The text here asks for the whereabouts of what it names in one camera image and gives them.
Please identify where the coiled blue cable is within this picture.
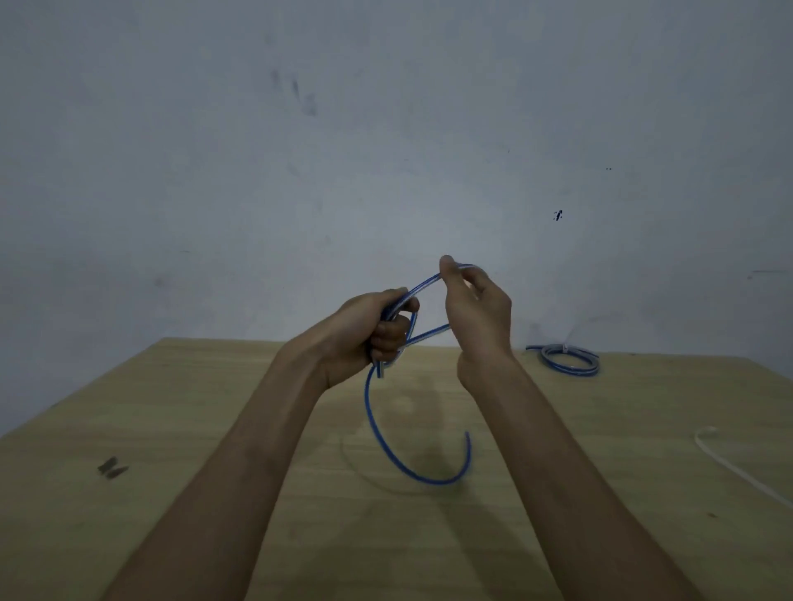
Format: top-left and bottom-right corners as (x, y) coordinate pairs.
(526, 343), (601, 378)

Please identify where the person's left forearm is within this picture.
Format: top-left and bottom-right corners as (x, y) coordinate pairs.
(102, 353), (329, 601)

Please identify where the blue cable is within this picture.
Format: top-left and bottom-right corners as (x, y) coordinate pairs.
(364, 264), (490, 485)
(526, 343), (601, 378)

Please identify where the person's right hand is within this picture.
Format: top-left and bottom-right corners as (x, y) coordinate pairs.
(439, 255), (515, 392)

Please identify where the person's left hand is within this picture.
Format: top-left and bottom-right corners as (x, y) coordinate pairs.
(277, 287), (420, 391)

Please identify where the person's right forearm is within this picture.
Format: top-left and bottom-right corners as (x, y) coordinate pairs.
(458, 352), (704, 601)

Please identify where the white cable tie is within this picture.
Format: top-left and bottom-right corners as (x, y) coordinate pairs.
(694, 426), (793, 510)

